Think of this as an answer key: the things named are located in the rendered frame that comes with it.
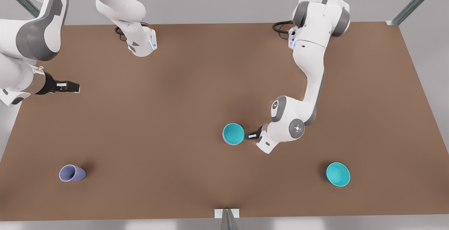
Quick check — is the teal blue bowl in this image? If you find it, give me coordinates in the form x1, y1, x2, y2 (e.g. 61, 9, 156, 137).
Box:
222, 123, 245, 146
326, 162, 351, 188

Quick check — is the lavender purple cup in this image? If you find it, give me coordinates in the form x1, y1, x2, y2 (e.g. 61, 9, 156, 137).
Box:
59, 164, 87, 183

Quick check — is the black right arm cable loop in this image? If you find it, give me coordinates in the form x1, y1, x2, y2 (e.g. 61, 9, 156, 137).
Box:
115, 22, 149, 42

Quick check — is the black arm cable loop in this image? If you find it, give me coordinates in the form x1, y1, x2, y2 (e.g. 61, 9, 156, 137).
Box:
272, 20, 294, 41
115, 22, 149, 42

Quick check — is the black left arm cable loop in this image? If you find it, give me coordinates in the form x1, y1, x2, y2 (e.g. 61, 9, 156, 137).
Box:
272, 20, 294, 41

